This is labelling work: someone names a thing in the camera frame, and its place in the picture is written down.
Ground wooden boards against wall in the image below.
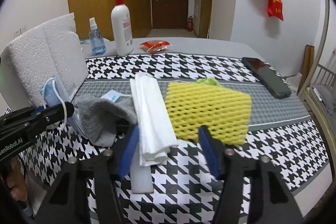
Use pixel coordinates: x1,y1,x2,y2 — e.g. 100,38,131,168
298,45,315,92

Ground blue spray bottle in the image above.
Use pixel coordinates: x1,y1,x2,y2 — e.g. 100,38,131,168
89,17,106,56

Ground white styrofoam box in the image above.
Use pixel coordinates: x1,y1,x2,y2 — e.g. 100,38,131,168
1,13,88,111

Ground green patterned cloth pouch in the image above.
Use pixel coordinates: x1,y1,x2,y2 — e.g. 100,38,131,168
195,78,221,87

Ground yellow foam fruit net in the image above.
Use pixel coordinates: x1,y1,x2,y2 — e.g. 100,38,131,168
165,82,252,145

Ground red fire extinguisher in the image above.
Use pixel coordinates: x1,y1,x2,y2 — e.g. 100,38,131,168
187,16,194,32

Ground person's left hand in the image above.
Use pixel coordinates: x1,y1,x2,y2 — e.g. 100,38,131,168
7,157,28,202

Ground grey sock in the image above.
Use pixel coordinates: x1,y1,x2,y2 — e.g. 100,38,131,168
75,95,137,147

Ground blue surgical face mask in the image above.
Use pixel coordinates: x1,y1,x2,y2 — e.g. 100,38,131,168
40,75,125,135

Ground black smartphone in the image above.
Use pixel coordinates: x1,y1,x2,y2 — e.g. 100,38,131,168
241,57,291,99

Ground red snack packet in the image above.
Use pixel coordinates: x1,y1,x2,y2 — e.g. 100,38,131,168
140,40,171,53

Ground white red pump bottle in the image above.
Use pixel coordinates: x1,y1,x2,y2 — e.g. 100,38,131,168
110,0,133,56

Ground houndstooth table mat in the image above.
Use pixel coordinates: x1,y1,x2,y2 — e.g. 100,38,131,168
4,52,330,224

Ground white folded tissue paper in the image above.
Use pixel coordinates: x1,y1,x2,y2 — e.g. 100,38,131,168
130,73,178,166

